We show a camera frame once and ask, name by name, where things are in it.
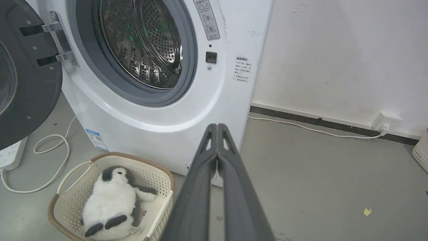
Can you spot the dark grey washing machine door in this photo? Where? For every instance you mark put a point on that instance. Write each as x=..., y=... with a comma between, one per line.
x=23, y=73

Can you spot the white power strip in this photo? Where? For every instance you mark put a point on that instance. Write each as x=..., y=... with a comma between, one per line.
x=11, y=154

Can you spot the white perforated basket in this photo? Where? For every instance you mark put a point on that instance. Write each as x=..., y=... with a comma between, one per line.
x=422, y=152

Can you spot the white grey penguin plush toy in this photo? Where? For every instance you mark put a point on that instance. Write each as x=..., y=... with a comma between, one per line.
x=110, y=204

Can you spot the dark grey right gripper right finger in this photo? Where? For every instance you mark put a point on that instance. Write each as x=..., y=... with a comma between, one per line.
x=242, y=207

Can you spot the cream laundry basket brown rim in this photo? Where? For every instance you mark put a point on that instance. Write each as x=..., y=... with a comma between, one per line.
x=150, y=177

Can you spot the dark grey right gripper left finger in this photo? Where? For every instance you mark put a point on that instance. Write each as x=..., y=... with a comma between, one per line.
x=192, y=204

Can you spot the white wall plug adapter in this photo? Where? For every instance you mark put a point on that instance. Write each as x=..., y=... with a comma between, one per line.
x=386, y=122

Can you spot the yellow paper scrap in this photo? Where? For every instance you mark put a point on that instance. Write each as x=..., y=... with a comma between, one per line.
x=367, y=211

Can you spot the white front-load washing machine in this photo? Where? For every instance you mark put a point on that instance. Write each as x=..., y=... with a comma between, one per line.
x=160, y=110

